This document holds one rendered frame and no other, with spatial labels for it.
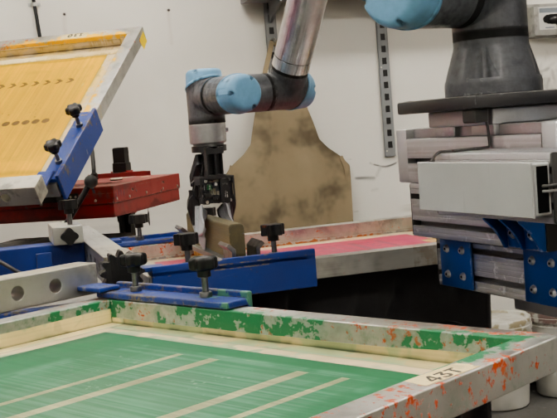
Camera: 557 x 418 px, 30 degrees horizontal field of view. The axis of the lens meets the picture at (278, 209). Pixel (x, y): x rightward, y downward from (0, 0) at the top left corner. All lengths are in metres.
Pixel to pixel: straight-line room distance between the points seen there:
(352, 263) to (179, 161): 2.30
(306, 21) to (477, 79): 0.51
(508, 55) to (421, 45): 2.90
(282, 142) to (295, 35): 2.22
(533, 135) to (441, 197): 0.15
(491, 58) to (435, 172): 0.23
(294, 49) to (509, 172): 0.80
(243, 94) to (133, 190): 1.18
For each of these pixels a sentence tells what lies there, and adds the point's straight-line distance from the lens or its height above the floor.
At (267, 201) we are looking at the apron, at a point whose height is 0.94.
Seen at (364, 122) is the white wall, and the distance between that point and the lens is 4.38.
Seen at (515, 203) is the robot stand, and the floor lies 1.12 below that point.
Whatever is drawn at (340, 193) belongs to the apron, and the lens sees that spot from 4.29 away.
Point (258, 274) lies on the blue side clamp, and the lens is 1.86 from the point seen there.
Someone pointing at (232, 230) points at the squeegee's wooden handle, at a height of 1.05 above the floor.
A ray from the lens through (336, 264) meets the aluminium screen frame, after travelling 1.92.
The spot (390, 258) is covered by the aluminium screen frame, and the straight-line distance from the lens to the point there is 1.95.
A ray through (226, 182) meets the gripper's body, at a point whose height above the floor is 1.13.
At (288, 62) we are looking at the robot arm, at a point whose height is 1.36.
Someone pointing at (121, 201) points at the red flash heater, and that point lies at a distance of 3.02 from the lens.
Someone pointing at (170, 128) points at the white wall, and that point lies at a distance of 4.16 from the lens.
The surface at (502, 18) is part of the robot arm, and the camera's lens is 1.62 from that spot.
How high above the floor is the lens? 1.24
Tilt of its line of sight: 5 degrees down
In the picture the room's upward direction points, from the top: 5 degrees counter-clockwise
